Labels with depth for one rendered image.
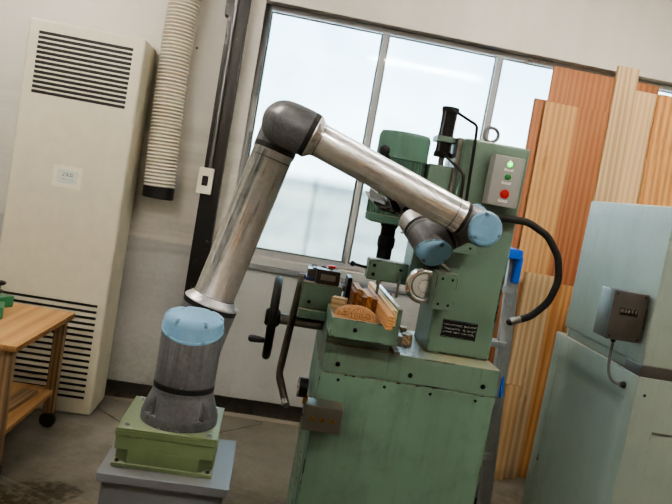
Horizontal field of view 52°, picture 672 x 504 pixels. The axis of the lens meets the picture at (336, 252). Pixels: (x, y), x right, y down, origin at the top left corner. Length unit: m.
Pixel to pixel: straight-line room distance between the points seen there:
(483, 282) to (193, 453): 1.13
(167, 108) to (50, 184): 0.64
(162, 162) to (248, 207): 1.67
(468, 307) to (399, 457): 0.54
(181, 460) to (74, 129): 2.05
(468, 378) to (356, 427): 0.39
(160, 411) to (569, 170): 2.66
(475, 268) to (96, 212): 1.85
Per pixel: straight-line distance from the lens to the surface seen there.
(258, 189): 1.84
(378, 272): 2.37
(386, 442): 2.32
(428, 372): 2.27
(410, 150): 2.31
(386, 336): 2.14
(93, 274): 3.46
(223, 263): 1.86
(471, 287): 2.36
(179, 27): 3.54
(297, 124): 1.71
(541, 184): 3.73
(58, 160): 3.47
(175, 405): 1.74
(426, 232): 1.91
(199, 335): 1.70
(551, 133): 3.77
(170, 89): 3.49
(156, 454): 1.76
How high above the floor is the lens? 1.28
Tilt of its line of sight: 5 degrees down
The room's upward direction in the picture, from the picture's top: 10 degrees clockwise
